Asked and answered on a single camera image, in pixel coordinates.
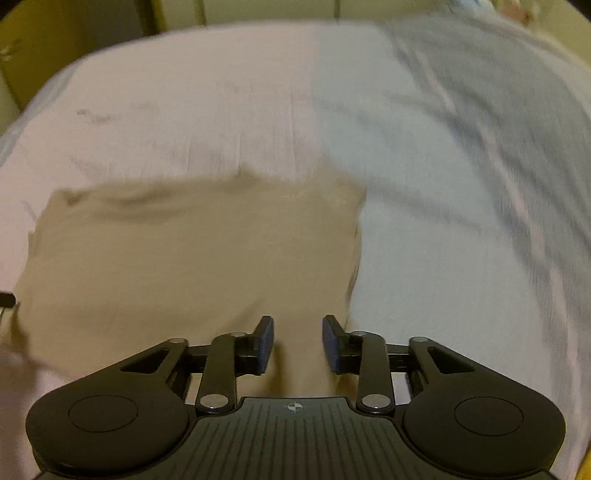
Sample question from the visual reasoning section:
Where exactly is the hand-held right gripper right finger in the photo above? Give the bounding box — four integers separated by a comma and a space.
322, 315, 477, 416

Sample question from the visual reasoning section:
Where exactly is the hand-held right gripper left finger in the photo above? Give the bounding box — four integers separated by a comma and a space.
119, 315, 277, 416

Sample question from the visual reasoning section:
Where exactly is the beige garment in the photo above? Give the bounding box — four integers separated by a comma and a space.
9, 168, 369, 398

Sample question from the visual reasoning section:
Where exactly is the pink grey bed sheet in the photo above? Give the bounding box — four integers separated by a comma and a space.
0, 13, 591, 480

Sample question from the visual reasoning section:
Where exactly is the pale printed cloth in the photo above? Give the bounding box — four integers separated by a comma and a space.
445, 0, 539, 23

